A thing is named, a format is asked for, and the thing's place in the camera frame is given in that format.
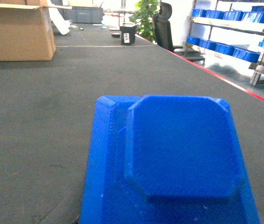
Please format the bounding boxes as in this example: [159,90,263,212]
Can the stainless steel shelf rack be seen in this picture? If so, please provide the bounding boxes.
[185,0,264,86]

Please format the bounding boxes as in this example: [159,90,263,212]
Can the black box with white label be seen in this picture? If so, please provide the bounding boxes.
[120,23,136,45]

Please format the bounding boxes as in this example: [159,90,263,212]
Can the black office chair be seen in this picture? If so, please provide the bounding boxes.
[152,0,205,62]

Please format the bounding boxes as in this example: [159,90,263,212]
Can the green potted plant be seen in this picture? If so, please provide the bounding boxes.
[131,0,160,43]

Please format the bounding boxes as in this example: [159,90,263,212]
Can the white foam piece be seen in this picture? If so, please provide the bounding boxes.
[49,8,70,35]

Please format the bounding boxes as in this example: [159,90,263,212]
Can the large cardboard box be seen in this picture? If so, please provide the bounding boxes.
[0,0,72,62]

